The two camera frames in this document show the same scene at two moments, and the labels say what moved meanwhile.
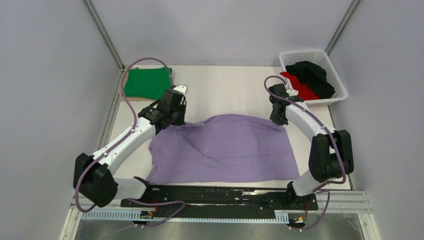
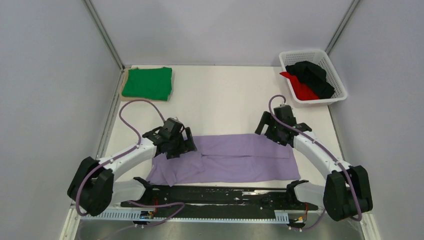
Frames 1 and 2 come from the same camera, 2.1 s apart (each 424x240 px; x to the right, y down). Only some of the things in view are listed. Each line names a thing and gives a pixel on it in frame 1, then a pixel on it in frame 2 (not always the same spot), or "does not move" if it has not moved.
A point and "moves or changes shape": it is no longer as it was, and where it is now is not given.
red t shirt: x=306 y=92 does not move
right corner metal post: x=342 y=26 does not move
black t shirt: x=314 y=75 does not move
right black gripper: x=279 y=121 → x=266 y=119
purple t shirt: x=223 y=149 moves or changes shape
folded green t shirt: x=147 y=83 does not move
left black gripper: x=181 y=121 → x=186 y=146
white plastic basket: x=318 y=57 does not move
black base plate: x=220 y=198 does not move
